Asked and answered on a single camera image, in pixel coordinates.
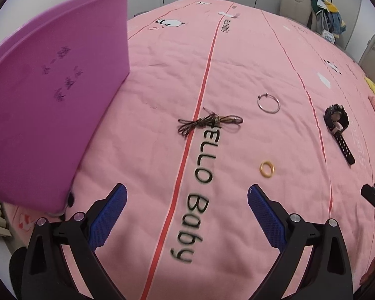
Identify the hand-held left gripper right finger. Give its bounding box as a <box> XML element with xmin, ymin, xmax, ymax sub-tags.
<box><xmin>247</xmin><ymin>184</ymin><xmax>354</xmax><ymax>300</ymax></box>

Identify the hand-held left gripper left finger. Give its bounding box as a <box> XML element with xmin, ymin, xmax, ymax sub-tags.
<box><xmin>20</xmin><ymin>183</ymin><xmax>129</xmax><ymax>300</ymax></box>

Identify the beige pillow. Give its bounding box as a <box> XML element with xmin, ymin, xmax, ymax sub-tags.
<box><xmin>279</xmin><ymin>0</ymin><xmax>315</xmax><ymax>27</ymax></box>

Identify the black wrist watch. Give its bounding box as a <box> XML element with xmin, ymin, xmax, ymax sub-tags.
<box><xmin>323</xmin><ymin>104</ymin><xmax>357</xmax><ymax>165</ymax></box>

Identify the brown cord necklace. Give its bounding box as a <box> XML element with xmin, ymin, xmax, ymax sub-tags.
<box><xmin>178</xmin><ymin>108</ymin><xmax>244</xmax><ymax>138</ymax></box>

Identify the purple plastic box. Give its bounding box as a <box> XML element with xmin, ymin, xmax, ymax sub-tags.
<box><xmin>0</xmin><ymin>0</ymin><xmax>139</xmax><ymax>216</ymax></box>

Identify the pink printed bed sheet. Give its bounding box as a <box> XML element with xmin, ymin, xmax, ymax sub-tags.
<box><xmin>3</xmin><ymin>0</ymin><xmax>375</xmax><ymax>300</ymax></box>

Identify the pile of clothes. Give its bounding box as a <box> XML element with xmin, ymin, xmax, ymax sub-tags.
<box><xmin>308</xmin><ymin>0</ymin><xmax>347</xmax><ymax>36</ymax></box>

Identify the beige chair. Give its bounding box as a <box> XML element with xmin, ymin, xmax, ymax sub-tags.
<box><xmin>358</xmin><ymin>33</ymin><xmax>375</xmax><ymax>79</ymax></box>

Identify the small yellow ring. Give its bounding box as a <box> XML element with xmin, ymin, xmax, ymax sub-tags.
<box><xmin>259</xmin><ymin>161</ymin><xmax>275</xmax><ymax>178</ymax></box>

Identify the thin silver twisted bracelet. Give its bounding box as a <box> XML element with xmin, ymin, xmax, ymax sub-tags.
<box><xmin>257</xmin><ymin>93</ymin><xmax>281</xmax><ymax>114</ymax></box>

